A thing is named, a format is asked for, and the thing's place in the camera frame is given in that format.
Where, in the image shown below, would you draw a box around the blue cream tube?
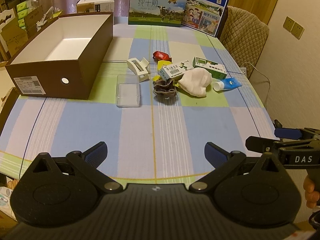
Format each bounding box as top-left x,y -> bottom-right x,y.
213,77 -> 242,92

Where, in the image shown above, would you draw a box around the green white spray medicine box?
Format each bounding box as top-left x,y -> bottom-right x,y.
193,57 -> 227,80

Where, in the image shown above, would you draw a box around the white sock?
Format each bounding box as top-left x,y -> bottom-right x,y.
178,68 -> 212,98

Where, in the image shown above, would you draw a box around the dark purple scrunchie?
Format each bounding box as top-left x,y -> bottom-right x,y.
153,79 -> 176,98

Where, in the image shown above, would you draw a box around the white ointment box with parrot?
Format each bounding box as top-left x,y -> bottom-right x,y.
158,61 -> 194,81

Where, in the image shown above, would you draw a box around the clear plastic case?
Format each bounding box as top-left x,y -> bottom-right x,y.
116,74 -> 140,108

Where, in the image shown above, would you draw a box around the yellow snack packet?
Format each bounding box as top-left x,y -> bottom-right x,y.
152,60 -> 172,81

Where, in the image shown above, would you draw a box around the red snack packet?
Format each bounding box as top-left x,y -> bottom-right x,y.
152,50 -> 172,62

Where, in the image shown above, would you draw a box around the white hair claw clip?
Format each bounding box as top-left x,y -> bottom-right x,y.
126,57 -> 150,82

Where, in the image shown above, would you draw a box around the person's right hand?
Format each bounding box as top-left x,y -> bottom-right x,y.
303,176 -> 319,209

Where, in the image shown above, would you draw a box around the white power strip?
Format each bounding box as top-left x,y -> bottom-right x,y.
240,67 -> 247,76

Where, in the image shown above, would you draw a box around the checked bed sheet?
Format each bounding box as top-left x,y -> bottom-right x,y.
1,18 -> 274,184

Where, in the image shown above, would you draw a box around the beige quilted chair cover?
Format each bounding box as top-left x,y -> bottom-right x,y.
217,6 -> 269,76

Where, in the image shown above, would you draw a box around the brown cardboard shoe box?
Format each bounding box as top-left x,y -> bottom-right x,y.
5,12 -> 113,100

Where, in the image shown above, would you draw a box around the blue milk carton box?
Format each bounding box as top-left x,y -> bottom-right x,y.
182,0 -> 229,37

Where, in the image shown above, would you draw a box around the brown cardboard carton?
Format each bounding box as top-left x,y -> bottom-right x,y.
1,6 -> 43,58

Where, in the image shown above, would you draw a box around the green cow milk carton box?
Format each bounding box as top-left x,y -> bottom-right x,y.
128,0 -> 187,27

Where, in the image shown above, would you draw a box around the green tissue packs stack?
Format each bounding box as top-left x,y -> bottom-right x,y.
16,0 -> 39,30

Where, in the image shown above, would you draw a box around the white appliance box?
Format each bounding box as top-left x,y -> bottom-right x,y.
76,0 -> 114,13

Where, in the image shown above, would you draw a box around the white power cable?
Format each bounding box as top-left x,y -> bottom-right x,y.
241,61 -> 272,111

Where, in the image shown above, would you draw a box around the wall sockets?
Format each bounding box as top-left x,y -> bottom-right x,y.
283,16 -> 304,40

